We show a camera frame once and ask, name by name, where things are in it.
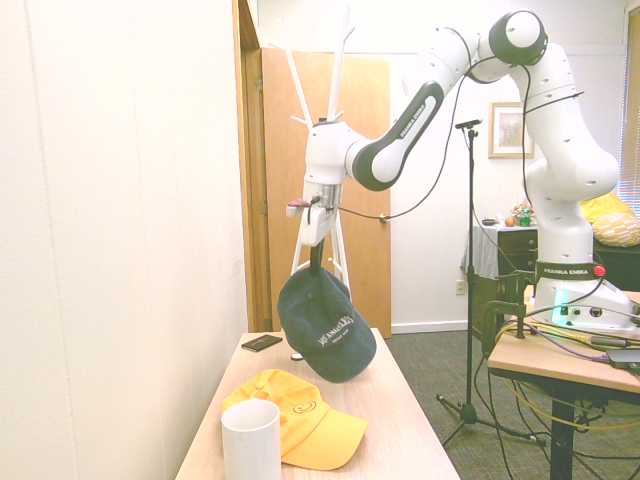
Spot yellow patterned cushion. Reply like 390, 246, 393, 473
590, 211, 640, 247

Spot purple cable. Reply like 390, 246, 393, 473
522, 323, 624, 365

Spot white cylindrical mug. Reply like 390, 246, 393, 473
221, 399, 283, 480

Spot plain yellow pillow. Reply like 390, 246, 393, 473
579, 192, 637, 224

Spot wooden door frame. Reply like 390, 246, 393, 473
232, 0, 274, 334

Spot black tripod stand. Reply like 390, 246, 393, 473
435, 127, 547, 448

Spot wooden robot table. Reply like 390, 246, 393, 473
486, 289, 640, 480

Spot black flat device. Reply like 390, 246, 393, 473
606, 348, 640, 371

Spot gray cloth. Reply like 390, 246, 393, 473
459, 224, 502, 279

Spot brown wooden door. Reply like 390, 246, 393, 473
260, 47, 393, 340

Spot yellow smiley baseball cap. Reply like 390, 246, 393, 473
221, 368, 370, 472

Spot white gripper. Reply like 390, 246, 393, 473
299, 201, 343, 278

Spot framed wall picture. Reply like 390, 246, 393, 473
488, 101, 536, 161

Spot window blinds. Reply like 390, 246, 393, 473
619, 0, 640, 197

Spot dark wooden dresser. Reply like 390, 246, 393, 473
496, 225, 542, 277

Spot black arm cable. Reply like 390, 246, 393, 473
308, 29, 586, 221

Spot yellow cable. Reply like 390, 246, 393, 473
493, 319, 640, 432

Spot navy blue baseball cap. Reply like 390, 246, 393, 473
277, 267, 378, 384

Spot white wooden coat rack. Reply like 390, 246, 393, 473
276, 3, 358, 284

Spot decorative flower figurine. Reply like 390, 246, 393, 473
511, 194, 539, 224

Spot black metal clamp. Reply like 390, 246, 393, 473
480, 268, 532, 359

